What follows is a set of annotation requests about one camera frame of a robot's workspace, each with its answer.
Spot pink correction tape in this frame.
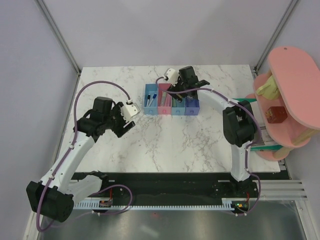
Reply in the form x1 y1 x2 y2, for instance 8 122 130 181
164 95 171 107

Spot light blue left bin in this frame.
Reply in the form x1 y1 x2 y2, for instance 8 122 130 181
143 83 158 116

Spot blue whiteboard marker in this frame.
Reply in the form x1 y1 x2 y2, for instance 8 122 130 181
149 93 157 107

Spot green book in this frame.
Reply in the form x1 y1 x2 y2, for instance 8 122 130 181
234 98 282 151

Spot green correction tape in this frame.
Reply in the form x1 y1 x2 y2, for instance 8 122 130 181
172 99 179 108
159 91 167 107

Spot dark blue plastic bin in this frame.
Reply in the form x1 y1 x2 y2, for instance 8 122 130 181
184 98 200 116

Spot brown cube on shelf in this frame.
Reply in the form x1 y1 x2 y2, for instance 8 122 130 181
265 106 288 124

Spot pink plastic bin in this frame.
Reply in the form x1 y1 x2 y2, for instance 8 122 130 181
157 83 172 115

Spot aluminium frame rails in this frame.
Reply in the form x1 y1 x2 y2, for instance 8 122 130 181
38 170 306 240

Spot teal blue plastic bin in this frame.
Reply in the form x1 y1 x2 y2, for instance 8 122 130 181
171 98 186 116

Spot black whiteboard marker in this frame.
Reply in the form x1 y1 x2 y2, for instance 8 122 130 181
146 94 152 107

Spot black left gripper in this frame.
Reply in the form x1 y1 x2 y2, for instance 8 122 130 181
103 102 135 138

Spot pink wooden shelf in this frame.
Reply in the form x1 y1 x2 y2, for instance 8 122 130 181
253 46 320 161

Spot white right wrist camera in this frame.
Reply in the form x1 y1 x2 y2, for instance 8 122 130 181
163 68 180 85

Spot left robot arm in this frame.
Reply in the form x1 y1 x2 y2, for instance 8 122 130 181
26 96 140 223

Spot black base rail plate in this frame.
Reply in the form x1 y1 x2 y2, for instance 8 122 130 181
90 171 293 206

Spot yellow cup on shelf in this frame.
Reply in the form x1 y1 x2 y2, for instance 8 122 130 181
255 75 280 100

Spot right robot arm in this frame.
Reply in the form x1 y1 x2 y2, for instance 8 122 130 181
164 66 261 197

